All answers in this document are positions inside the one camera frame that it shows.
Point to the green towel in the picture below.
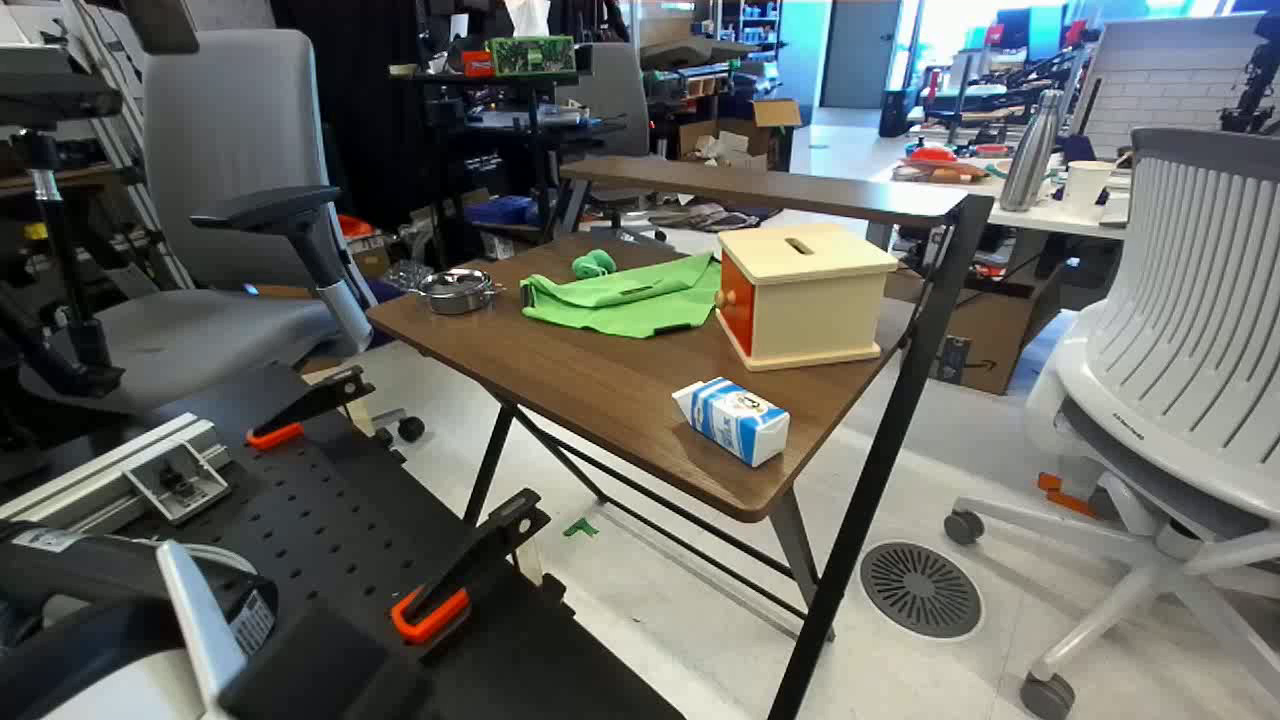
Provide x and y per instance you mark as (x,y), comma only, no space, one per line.
(625,298)

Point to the white black Franka robot arm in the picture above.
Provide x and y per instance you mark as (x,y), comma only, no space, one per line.
(120,684)

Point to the blue white carton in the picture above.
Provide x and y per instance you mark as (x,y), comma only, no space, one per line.
(729,423)

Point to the small green plush toy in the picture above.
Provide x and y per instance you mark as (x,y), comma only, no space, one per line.
(593,262)

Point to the wooden box with red side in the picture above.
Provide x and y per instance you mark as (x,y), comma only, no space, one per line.
(804,301)

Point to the steel pot with lid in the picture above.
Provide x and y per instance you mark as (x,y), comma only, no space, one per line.
(460,289)

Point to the tall dark wood table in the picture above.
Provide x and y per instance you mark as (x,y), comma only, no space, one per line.
(747,186)

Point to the open cardboard box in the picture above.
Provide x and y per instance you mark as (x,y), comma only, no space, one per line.
(733,134)

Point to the green circuit board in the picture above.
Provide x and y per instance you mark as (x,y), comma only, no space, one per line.
(530,55)

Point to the black perforated mounting board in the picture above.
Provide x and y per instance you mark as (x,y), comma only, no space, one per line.
(333,522)

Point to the cardboard box under table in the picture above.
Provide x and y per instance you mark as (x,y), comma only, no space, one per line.
(993,333)

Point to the red orange toy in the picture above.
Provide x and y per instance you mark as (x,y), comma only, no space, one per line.
(937,165)

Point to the round floor drain grate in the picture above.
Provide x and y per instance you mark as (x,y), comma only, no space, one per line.
(922,588)

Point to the white desk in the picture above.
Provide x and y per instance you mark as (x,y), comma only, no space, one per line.
(1064,221)

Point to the grey office chair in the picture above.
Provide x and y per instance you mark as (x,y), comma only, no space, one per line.
(227,134)

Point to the white ribbed office chair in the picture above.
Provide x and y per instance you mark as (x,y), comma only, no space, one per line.
(1186,306)

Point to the black metal table frame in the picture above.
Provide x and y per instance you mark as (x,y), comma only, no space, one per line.
(488,465)

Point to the aluminium extrusion rail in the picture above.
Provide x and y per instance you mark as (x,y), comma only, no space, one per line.
(94,475)

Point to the black camera stand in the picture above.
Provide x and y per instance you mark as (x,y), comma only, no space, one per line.
(63,253)

